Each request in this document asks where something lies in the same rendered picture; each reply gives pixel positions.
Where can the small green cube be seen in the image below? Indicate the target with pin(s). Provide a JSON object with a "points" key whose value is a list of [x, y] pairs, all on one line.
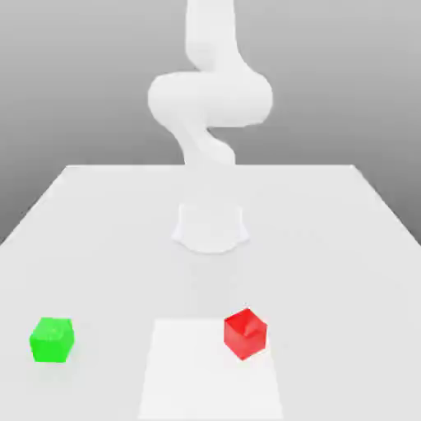
{"points": [[52, 340]]}

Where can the small red cube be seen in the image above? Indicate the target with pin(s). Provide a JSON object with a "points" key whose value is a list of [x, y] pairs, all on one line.
{"points": [[245, 334]]}

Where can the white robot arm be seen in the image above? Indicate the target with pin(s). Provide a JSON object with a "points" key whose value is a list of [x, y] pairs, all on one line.
{"points": [[210, 98]]}

